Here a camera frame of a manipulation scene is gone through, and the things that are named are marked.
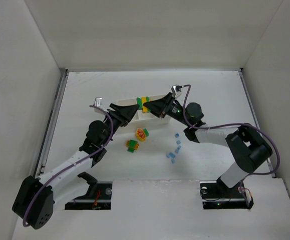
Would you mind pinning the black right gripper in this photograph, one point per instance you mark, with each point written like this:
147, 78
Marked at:
167, 105

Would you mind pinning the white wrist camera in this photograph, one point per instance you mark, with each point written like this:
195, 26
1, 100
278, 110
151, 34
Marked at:
98, 102
176, 90

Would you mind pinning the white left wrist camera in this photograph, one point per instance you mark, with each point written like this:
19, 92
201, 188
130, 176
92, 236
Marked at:
98, 102

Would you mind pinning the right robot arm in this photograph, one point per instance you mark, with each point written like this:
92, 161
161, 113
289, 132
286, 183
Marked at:
248, 148

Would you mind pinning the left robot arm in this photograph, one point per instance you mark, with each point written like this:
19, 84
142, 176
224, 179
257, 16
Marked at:
35, 199

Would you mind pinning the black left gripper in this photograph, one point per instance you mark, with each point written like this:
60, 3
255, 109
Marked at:
116, 115

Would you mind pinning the green yellow lego block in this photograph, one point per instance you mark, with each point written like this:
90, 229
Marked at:
143, 103

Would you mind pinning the green yellow lego stack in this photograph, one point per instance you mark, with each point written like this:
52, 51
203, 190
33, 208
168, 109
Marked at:
132, 145

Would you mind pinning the yellow oval printed lego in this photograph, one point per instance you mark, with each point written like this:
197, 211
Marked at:
142, 134

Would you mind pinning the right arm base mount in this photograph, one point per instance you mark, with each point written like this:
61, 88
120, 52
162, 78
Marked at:
215, 197

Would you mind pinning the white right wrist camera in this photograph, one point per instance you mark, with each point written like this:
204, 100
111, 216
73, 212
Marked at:
176, 90

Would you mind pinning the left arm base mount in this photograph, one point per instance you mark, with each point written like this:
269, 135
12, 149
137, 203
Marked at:
97, 197

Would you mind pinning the white three-compartment container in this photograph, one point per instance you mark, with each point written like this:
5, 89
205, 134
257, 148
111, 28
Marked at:
144, 116

